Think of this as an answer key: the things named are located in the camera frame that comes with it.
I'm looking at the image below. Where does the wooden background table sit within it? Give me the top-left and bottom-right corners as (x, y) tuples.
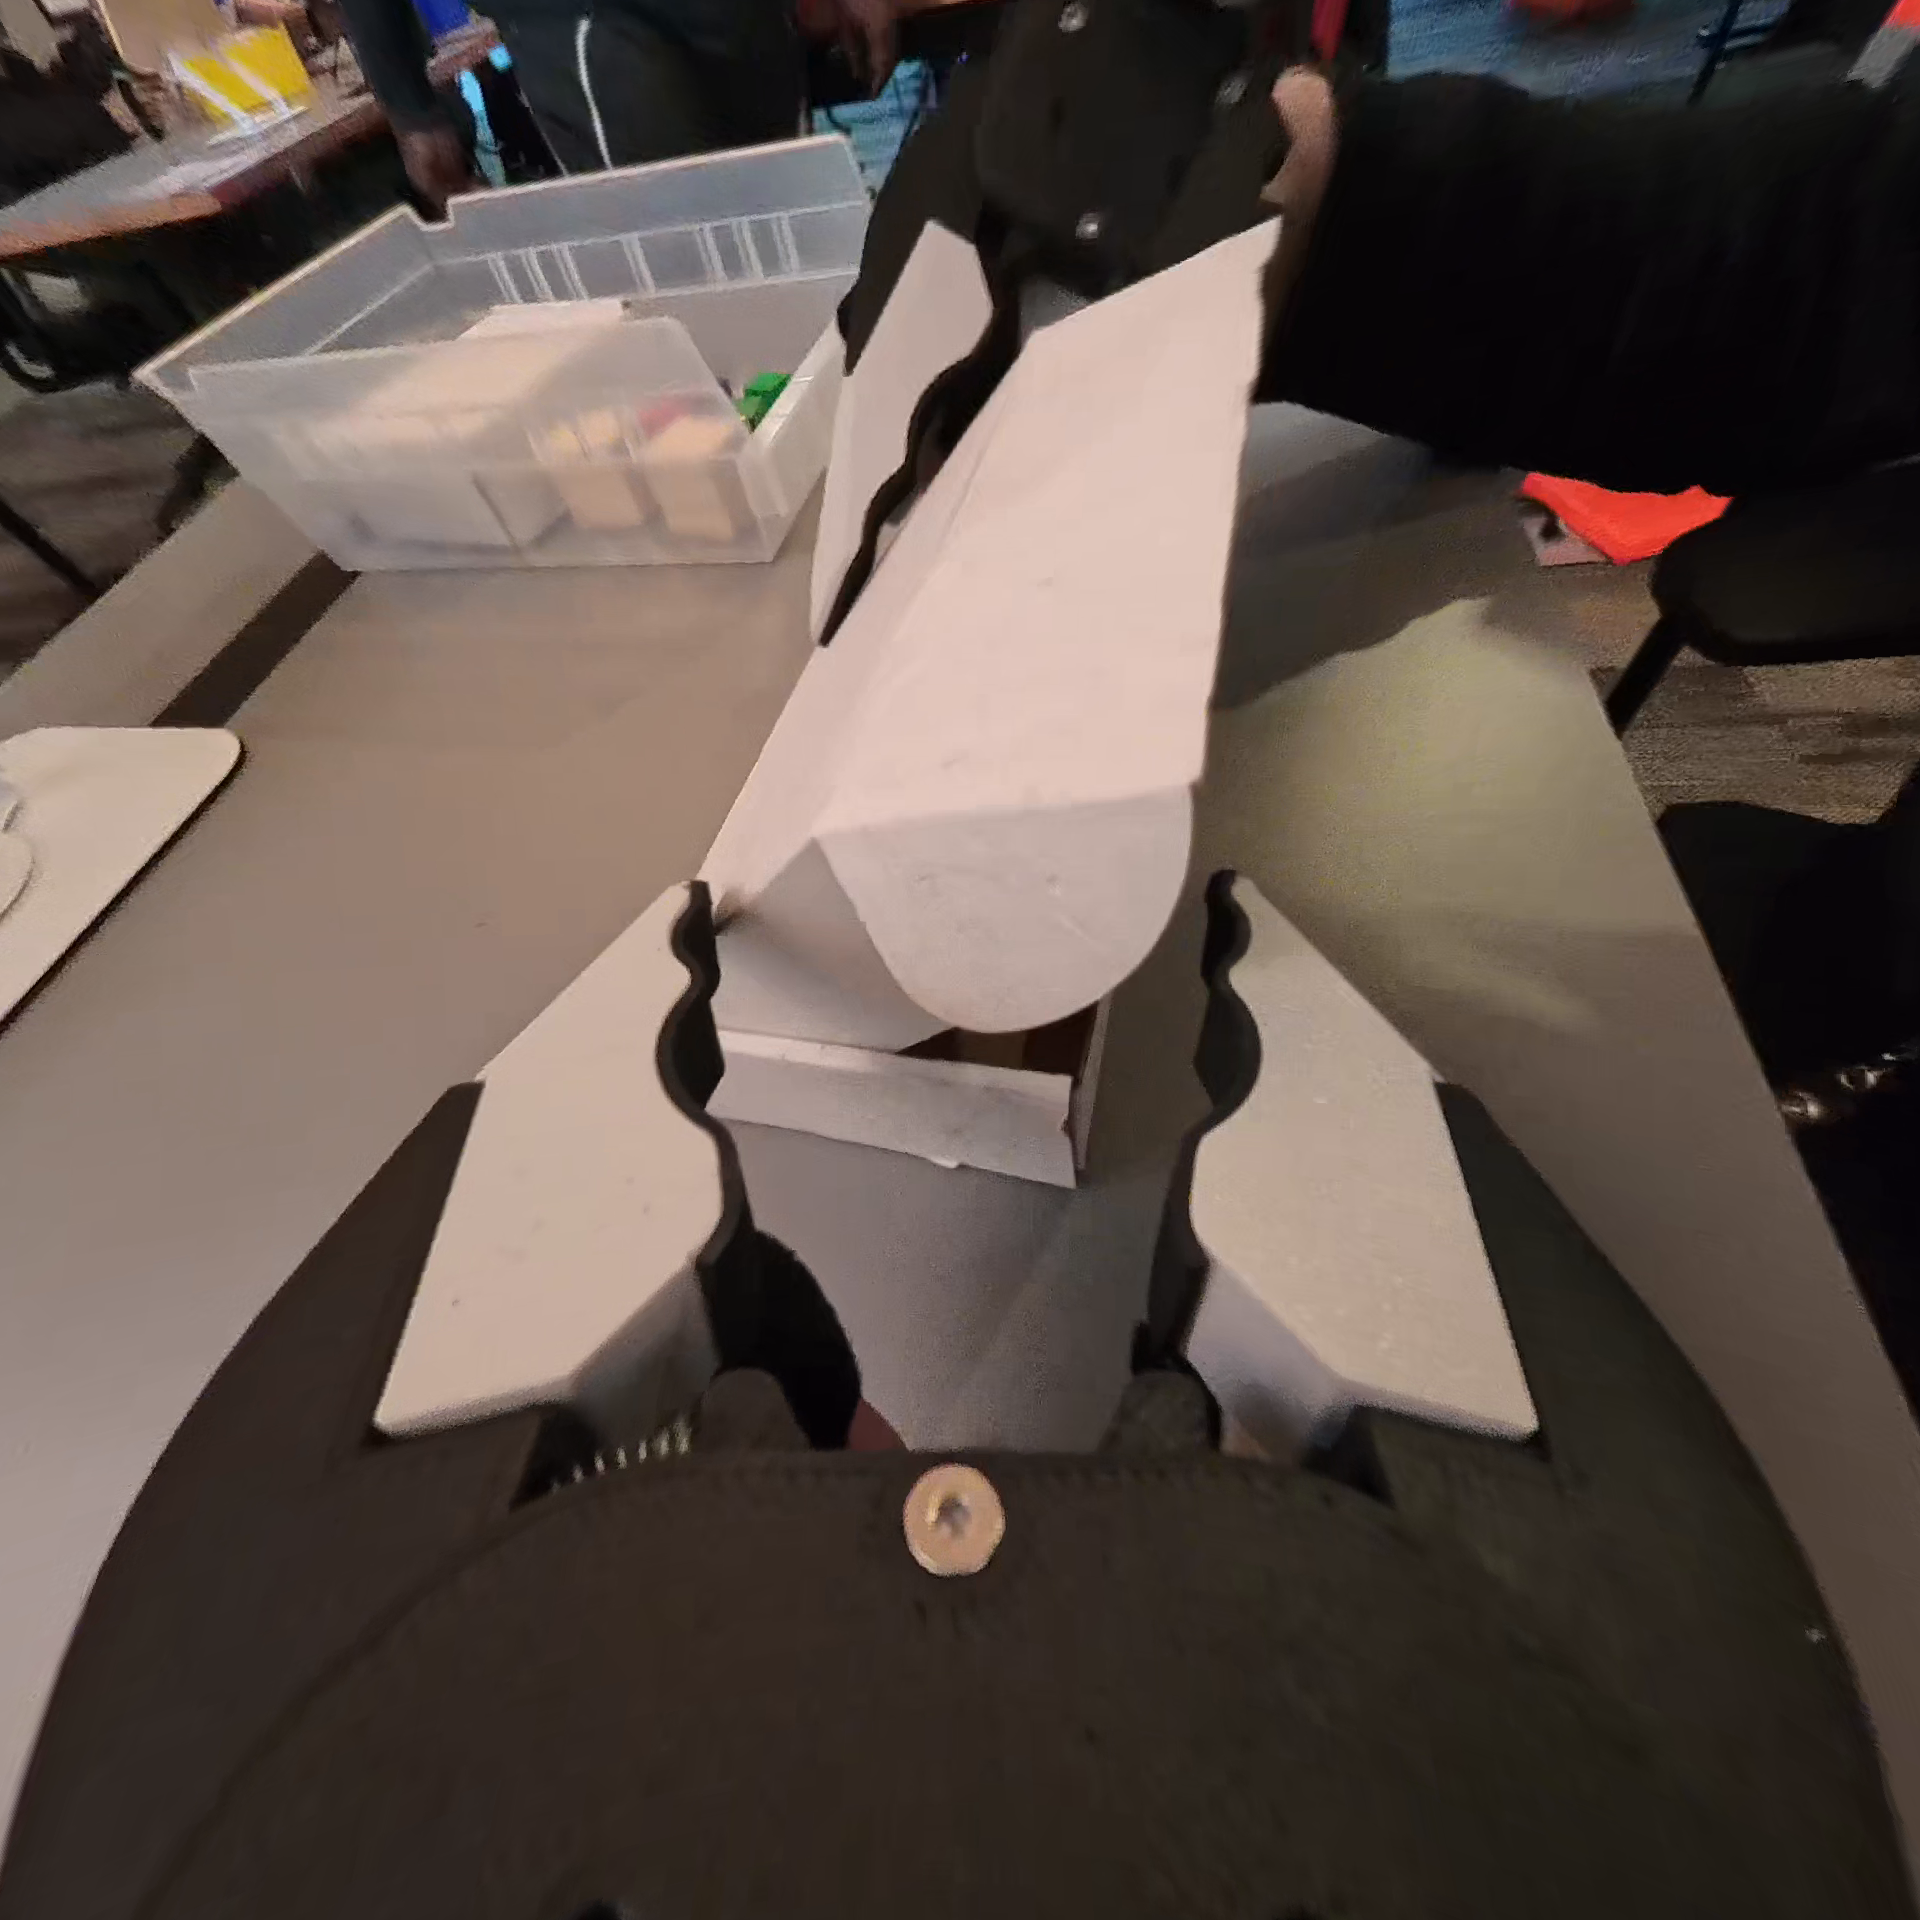
(0, 31), (501, 268)

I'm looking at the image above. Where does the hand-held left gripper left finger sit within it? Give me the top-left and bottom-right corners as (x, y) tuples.
(371, 882), (748, 1436)

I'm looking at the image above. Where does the black chair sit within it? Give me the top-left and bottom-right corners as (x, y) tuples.
(1604, 482), (1920, 742)

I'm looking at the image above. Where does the person's right hand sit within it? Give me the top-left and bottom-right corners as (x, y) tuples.
(1264, 68), (1340, 229)

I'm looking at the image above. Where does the orange cloth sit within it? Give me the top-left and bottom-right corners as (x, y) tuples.
(1519, 475), (1734, 569)

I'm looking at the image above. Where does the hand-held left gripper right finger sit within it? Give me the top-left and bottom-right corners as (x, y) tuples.
(1145, 870), (1540, 1451)

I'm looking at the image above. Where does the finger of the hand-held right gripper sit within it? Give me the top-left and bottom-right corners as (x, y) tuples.
(811, 221), (1021, 648)

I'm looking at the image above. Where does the white container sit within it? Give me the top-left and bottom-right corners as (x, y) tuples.
(277, 336), (576, 552)

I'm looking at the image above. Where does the wooden document stand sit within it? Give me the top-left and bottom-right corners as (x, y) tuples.
(0, 729), (242, 1025)

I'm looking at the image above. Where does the yellow plastic bin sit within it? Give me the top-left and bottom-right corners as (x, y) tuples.
(170, 24), (320, 132)

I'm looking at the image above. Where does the person's right forearm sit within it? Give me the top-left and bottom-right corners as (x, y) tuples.
(1252, 45), (1920, 501)

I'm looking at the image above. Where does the white cardboard box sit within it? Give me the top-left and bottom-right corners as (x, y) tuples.
(703, 216), (1285, 1188)

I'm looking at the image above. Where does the clear plastic bin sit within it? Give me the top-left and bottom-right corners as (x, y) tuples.
(135, 135), (874, 575)

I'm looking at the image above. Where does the wooden block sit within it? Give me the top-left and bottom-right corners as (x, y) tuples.
(546, 413), (639, 536)
(645, 420), (743, 541)

